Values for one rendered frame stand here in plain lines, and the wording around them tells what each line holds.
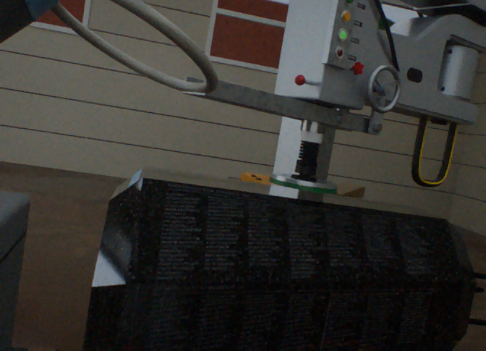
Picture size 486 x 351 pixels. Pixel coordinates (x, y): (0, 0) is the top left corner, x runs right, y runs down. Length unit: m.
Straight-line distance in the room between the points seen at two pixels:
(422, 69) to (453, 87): 0.24
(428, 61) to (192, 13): 6.19
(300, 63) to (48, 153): 6.41
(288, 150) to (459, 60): 0.86
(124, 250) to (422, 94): 1.14
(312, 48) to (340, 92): 0.16
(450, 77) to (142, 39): 6.10
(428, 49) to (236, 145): 6.11
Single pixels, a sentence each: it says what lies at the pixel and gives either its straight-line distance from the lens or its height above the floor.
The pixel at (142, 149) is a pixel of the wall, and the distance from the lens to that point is 7.72.
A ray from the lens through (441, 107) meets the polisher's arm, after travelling 2.03.
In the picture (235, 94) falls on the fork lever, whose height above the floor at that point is 1.10.
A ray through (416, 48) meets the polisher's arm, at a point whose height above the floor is 1.37.
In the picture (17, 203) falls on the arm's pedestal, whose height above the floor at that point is 0.85.
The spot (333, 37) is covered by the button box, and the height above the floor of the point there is 1.30.
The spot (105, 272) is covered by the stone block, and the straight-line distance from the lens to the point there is 1.42.
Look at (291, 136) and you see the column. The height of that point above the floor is 1.01.
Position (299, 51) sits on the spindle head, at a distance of 1.66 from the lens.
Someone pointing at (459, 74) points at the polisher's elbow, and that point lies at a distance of 2.14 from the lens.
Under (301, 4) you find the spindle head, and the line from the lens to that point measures 1.71.
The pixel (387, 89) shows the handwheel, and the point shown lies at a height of 1.20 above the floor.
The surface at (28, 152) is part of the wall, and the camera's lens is 7.85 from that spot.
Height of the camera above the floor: 1.01
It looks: 5 degrees down
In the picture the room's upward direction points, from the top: 9 degrees clockwise
